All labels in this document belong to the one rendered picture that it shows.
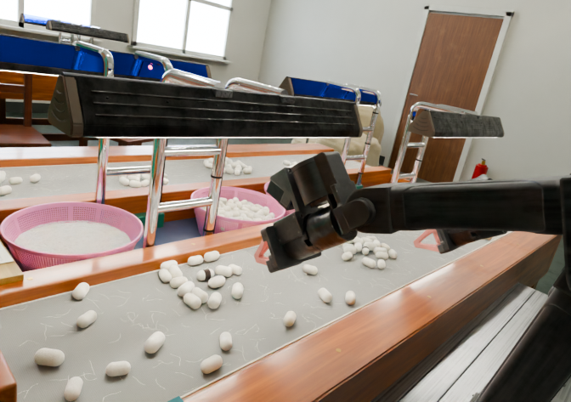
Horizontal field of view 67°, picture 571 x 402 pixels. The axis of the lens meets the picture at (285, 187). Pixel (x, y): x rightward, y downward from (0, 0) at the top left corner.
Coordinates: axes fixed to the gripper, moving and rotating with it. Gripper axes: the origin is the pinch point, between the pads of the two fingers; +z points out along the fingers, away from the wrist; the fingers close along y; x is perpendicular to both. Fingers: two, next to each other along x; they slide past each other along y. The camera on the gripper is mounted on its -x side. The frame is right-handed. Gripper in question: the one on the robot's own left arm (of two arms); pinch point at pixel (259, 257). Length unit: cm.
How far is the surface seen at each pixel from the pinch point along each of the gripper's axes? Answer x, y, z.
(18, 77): -174, -40, 220
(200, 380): 14.0, 16.2, 0.9
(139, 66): -60, -10, 34
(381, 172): -27, -127, 46
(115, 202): -27, 0, 46
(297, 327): 13.4, -5.0, 1.7
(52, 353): 4.2, 30.9, 9.1
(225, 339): 10.5, 9.5, 2.2
